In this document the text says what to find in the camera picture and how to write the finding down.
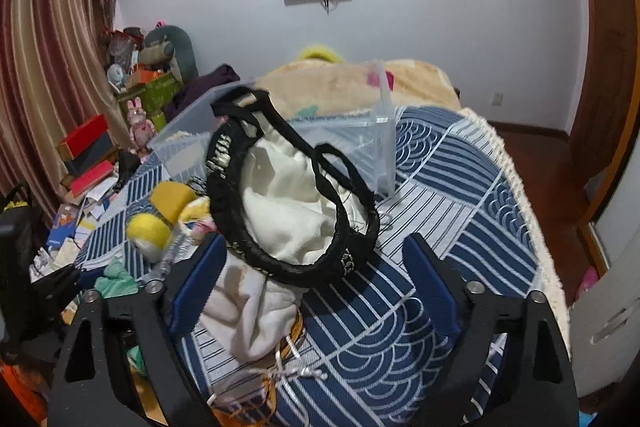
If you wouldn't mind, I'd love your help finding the blue white patterned bedspread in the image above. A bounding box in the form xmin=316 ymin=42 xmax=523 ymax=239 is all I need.
xmin=74 ymin=105 xmax=544 ymax=427

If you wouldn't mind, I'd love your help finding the clear plastic storage bin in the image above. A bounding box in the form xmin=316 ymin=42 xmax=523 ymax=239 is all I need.
xmin=149 ymin=61 xmax=396 ymax=197

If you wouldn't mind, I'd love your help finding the grey green neck pillow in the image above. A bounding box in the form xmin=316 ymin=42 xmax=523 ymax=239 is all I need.
xmin=143 ymin=25 xmax=198 ymax=84

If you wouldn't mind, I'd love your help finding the yellow fuzzy plush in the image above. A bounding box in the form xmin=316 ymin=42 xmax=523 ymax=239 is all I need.
xmin=298 ymin=44 xmax=343 ymax=64

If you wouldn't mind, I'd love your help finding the yellow felt ball toy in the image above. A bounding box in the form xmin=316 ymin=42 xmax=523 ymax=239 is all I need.
xmin=126 ymin=212 xmax=172 ymax=263

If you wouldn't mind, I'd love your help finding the yellow sponge block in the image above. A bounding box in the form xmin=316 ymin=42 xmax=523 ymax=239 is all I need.
xmin=150 ymin=181 xmax=209 ymax=225

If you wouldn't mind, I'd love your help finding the dark purple clothing pile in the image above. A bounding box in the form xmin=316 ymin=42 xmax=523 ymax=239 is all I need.
xmin=162 ymin=64 xmax=241 ymax=124

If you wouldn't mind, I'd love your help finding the red flat box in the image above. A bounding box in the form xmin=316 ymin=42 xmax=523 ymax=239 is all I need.
xmin=56 ymin=114 xmax=108 ymax=161

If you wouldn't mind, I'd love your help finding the brown wooden door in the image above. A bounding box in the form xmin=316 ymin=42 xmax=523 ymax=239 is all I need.
xmin=570 ymin=0 xmax=639 ymax=225

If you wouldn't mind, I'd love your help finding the pink rabbit figure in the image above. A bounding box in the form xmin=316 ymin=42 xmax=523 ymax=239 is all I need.
xmin=127 ymin=96 xmax=156 ymax=152

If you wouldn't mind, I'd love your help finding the green cardboard box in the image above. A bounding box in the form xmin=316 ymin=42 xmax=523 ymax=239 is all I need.
xmin=116 ymin=72 xmax=182 ymax=118

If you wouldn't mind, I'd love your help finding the white drawstring cloth bag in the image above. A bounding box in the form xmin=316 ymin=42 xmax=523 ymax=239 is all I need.
xmin=200 ymin=255 xmax=328 ymax=405

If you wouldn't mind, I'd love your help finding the striped brown curtain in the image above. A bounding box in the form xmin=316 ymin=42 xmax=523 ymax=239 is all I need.
xmin=1 ymin=0 xmax=130 ymax=217

